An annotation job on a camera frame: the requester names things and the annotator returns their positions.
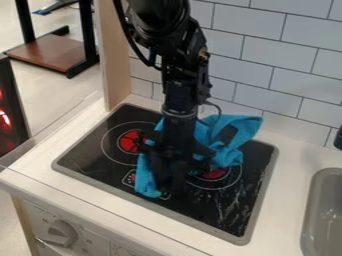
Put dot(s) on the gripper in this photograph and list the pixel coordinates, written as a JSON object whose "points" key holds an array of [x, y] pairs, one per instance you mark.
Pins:
{"points": [[178, 133]]}

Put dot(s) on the blue cloth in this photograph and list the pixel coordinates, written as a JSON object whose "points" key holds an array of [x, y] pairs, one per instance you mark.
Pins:
{"points": [[231, 140]]}

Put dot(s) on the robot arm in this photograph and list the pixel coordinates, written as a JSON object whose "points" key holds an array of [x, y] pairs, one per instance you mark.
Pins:
{"points": [[167, 30]]}

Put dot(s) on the toy stove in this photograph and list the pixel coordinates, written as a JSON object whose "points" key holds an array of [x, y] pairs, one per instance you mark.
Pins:
{"points": [[102, 150]]}

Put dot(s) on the toy sink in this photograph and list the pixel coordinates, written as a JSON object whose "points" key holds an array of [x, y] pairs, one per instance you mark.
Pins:
{"points": [[325, 216]]}

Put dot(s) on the black and brown table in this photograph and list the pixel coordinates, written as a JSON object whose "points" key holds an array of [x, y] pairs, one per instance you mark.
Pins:
{"points": [[53, 50]]}

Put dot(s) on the black computer case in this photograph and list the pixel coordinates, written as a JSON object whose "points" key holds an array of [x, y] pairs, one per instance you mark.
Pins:
{"points": [[9, 116]]}

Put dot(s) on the light wooden post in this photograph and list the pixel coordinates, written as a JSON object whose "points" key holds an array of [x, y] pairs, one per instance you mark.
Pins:
{"points": [[113, 56]]}

